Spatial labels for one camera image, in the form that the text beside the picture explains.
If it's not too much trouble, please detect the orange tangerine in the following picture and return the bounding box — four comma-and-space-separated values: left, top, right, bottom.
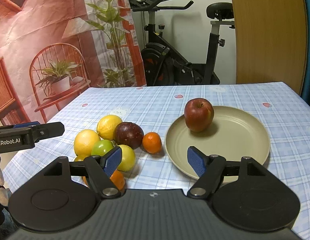
83, 169, 126, 191
143, 132, 162, 154

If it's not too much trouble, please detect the yellow lemon left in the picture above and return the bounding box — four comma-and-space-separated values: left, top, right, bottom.
74, 129, 100, 155

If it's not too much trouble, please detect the yellow-green fruit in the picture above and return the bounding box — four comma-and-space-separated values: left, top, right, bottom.
118, 145, 136, 172

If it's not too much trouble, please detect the beige round plate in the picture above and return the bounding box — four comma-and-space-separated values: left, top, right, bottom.
165, 106, 270, 179

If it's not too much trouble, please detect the small yellow fruit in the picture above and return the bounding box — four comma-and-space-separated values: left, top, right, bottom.
74, 154, 89, 161

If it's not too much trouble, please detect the green apple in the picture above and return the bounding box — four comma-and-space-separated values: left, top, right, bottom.
91, 139, 114, 156

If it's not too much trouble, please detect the red apple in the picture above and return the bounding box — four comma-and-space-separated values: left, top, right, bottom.
184, 98, 214, 133

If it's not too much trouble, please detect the yellow lemon rear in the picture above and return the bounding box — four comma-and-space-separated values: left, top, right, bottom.
96, 115, 122, 141

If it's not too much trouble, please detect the wooden cabinet panel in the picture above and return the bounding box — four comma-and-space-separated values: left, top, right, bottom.
232, 0, 308, 94

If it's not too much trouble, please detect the dark red plum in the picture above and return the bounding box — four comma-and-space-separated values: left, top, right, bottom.
113, 122, 144, 149

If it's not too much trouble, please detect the yellow lemon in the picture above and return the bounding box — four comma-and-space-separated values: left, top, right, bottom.
74, 129, 100, 155
96, 115, 122, 141

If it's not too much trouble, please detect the black exercise bike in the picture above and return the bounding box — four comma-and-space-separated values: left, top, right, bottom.
130, 0, 235, 86

